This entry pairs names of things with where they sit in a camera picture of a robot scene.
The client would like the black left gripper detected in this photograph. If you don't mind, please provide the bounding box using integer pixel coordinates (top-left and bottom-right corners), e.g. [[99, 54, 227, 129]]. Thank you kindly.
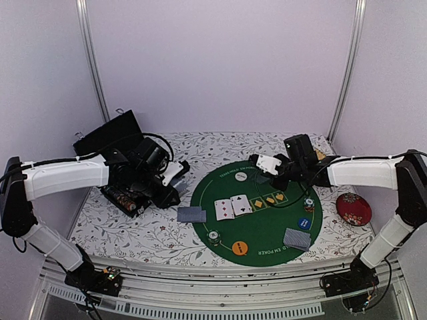
[[133, 168, 181, 210]]

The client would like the multicolour poker chip stack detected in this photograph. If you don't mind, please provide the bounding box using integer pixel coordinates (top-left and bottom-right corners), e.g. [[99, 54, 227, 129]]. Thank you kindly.
[[303, 197, 316, 213]]

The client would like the white dealer button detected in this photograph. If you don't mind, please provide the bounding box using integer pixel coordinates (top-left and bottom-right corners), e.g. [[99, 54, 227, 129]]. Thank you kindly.
[[234, 171, 248, 182]]

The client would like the blue small blind button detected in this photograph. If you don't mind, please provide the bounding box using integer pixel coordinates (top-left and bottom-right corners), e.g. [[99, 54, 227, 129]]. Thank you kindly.
[[298, 218, 312, 230]]

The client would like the blue backed playing card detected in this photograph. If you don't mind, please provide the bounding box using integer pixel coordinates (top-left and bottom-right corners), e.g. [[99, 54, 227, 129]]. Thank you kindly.
[[200, 210, 207, 223]]

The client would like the clubs face-up card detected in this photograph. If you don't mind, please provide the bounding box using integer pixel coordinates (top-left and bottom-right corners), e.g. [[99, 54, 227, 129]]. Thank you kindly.
[[230, 194, 253, 217], [254, 172, 271, 186]]

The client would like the face-down card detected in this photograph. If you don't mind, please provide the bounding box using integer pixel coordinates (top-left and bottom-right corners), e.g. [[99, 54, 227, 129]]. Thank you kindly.
[[284, 228, 311, 248], [294, 233, 311, 251]]

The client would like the three of diamonds card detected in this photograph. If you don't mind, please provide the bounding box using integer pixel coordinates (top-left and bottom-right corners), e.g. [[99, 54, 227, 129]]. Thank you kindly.
[[214, 199, 235, 221]]

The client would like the orange big blind button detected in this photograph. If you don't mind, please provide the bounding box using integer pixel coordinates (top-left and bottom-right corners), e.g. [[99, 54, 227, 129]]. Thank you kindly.
[[232, 241, 248, 256]]

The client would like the grey card stack holder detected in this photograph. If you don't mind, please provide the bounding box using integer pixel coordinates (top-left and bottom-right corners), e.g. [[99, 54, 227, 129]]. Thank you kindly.
[[173, 179, 188, 195]]

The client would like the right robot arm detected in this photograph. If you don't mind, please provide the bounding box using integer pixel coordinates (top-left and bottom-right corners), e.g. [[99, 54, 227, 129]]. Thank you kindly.
[[258, 134, 426, 291]]

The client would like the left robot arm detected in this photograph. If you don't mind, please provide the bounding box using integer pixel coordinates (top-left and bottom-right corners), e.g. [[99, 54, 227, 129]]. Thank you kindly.
[[1, 133, 189, 289]]

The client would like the poker chip row left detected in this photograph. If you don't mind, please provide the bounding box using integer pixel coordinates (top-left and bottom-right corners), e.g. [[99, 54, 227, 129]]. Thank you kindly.
[[105, 187, 137, 213]]

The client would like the round woven bamboo tray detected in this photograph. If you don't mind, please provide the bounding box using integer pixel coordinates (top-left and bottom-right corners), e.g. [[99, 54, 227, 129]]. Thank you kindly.
[[315, 149, 326, 161]]

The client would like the black poker chip case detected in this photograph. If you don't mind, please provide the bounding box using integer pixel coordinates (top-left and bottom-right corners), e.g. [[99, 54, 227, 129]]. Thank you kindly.
[[73, 110, 146, 217]]

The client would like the round green poker mat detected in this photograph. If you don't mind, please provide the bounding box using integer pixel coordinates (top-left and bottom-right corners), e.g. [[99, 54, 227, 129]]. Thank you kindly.
[[190, 161, 323, 267]]

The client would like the red floral round box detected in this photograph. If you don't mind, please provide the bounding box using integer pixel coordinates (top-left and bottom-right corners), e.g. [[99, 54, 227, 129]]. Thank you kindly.
[[336, 193, 372, 226]]

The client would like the floral patterned tablecloth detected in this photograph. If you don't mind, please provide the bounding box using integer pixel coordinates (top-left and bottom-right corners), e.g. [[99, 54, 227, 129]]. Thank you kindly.
[[71, 132, 374, 267]]

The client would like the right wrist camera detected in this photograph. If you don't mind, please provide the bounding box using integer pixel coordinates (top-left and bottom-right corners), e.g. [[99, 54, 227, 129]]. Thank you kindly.
[[249, 154, 282, 176]]

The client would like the aluminium front rail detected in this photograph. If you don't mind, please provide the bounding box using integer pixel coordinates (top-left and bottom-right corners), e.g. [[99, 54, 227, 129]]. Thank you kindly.
[[29, 257, 417, 319]]

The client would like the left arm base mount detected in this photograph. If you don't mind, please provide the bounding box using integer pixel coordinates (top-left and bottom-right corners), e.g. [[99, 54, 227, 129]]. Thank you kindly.
[[65, 264, 123, 297]]

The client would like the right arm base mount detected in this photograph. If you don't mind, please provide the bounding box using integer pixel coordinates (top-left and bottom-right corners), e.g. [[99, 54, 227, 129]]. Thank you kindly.
[[320, 267, 380, 297]]

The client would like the right aluminium frame post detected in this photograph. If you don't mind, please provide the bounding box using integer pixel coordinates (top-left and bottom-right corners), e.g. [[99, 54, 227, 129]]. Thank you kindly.
[[327, 0, 366, 144]]

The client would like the aluminium frame post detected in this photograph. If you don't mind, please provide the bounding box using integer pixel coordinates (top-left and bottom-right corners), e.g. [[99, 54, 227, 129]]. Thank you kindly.
[[76, 0, 110, 123], [327, 0, 366, 144]]

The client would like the left aluminium frame post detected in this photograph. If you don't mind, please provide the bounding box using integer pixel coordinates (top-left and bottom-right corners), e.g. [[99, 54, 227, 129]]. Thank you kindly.
[[76, 0, 110, 123]]

